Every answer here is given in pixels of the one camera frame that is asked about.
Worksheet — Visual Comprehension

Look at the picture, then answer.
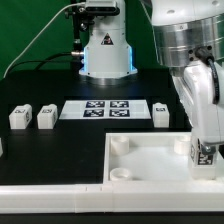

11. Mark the white square tabletop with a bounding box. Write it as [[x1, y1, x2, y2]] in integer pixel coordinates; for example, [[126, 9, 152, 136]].
[[103, 132, 224, 182]]

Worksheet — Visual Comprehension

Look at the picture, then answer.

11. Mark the black cable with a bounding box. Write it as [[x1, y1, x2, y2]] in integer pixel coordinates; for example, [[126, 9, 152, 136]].
[[2, 51, 84, 81]]

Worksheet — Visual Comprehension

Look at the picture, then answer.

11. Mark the white cable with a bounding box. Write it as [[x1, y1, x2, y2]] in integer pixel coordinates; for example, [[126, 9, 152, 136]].
[[2, 2, 87, 80]]

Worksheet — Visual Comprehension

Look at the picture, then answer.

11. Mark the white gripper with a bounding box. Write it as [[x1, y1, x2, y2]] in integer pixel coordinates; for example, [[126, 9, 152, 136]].
[[169, 59, 224, 156]]

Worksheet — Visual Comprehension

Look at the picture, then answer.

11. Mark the white sheet with tags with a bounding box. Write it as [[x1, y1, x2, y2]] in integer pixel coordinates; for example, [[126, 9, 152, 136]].
[[60, 100, 151, 120]]

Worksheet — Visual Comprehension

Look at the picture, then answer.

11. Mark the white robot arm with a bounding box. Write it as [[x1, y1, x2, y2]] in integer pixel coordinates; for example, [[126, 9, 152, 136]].
[[140, 0, 224, 155]]

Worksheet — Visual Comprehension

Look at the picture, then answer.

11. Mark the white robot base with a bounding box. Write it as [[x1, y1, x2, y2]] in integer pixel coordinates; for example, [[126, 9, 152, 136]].
[[79, 0, 138, 85]]

